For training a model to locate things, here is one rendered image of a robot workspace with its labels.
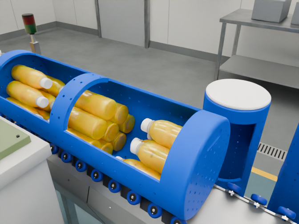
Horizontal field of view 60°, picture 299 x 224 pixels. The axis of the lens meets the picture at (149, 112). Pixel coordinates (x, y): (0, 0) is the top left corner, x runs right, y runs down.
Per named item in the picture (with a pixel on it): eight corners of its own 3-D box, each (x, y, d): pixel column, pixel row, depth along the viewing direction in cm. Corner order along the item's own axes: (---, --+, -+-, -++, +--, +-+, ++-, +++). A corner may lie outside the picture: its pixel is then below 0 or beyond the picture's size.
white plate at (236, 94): (202, 78, 128) (202, 80, 128) (210, 107, 104) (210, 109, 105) (260, 79, 126) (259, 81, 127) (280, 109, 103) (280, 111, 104)
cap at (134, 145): (138, 155, 74) (133, 153, 75) (144, 143, 74) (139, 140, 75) (131, 153, 71) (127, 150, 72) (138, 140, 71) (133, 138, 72)
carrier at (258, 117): (187, 197, 176) (191, 236, 152) (201, 79, 129) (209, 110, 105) (230, 199, 174) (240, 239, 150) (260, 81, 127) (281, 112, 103)
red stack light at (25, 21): (27, 25, 146) (26, 18, 144) (21, 23, 149) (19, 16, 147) (37, 22, 150) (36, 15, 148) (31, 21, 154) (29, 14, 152)
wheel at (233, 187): (239, 193, 76) (241, 186, 76) (224, 186, 78) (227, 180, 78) (240, 194, 79) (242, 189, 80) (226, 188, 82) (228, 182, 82)
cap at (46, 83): (38, 85, 95) (42, 86, 95) (44, 76, 96) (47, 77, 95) (46, 90, 99) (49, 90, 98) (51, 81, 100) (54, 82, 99)
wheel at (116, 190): (121, 182, 78) (124, 181, 79) (110, 175, 80) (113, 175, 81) (115, 196, 78) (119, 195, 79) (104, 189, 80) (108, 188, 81)
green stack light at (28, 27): (30, 34, 149) (27, 25, 146) (23, 32, 152) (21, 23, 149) (39, 31, 153) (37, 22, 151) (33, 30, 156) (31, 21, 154)
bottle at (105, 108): (102, 123, 79) (62, 105, 88) (117, 118, 85) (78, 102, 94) (104, 101, 77) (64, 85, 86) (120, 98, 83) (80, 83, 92)
